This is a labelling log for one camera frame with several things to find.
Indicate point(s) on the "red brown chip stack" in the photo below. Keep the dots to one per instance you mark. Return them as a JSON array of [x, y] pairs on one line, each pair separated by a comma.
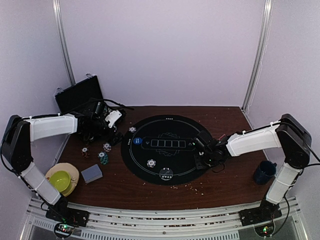
[[85, 152]]

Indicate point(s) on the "right aluminium frame post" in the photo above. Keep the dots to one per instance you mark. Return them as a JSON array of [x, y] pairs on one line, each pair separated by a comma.
[[261, 47]]

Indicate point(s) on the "left aluminium frame post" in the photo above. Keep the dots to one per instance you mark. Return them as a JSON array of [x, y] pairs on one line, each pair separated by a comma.
[[63, 42]]

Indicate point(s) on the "white blue chip stack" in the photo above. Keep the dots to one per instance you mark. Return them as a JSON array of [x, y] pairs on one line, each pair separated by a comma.
[[151, 163]]

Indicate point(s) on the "blue ten chip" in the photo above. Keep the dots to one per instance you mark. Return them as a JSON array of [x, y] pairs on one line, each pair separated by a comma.
[[132, 129]]

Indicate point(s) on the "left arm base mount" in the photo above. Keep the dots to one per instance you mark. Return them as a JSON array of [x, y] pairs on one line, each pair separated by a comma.
[[67, 218]]

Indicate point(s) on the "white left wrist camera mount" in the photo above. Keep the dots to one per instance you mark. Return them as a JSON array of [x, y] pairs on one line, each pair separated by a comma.
[[112, 118]]

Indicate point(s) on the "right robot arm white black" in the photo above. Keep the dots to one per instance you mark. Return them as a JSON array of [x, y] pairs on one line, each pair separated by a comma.
[[286, 134]]

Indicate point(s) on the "dark blue mug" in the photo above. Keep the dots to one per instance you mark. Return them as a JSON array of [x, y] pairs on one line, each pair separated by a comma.
[[265, 171]]

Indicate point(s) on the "green chip stack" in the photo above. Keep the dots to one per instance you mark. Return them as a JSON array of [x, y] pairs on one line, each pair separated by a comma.
[[103, 157]]

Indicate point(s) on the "aluminium front rail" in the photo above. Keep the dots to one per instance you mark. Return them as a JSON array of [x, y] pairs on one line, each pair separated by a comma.
[[220, 223]]

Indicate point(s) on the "round black poker mat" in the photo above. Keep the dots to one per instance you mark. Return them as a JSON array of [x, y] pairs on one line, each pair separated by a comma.
[[167, 139]]

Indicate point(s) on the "green plastic bowl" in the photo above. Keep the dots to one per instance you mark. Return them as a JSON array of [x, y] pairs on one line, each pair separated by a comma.
[[61, 180]]

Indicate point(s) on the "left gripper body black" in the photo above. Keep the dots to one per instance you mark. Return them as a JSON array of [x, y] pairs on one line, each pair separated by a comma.
[[96, 128]]

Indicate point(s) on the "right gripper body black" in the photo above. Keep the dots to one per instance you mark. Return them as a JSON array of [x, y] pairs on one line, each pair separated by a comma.
[[207, 162]]

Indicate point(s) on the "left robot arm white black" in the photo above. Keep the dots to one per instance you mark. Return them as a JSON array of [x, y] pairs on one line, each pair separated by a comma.
[[29, 141]]

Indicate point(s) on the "beige plate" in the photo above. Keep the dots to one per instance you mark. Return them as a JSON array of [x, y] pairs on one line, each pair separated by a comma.
[[73, 172]]

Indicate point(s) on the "blue small blind button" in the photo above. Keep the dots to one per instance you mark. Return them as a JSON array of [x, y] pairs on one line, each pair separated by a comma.
[[137, 141]]

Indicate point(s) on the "aluminium frame post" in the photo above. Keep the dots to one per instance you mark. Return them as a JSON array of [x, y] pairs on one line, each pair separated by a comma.
[[261, 47], [63, 42]]

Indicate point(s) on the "clear dealer button disc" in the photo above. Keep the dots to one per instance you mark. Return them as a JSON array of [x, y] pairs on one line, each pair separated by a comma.
[[166, 174]]

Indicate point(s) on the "black poker chip case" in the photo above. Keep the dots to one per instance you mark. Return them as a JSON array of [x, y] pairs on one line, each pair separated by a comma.
[[73, 97]]

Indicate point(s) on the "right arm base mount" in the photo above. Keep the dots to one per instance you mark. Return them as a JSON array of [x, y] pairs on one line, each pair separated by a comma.
[[262, 217]]

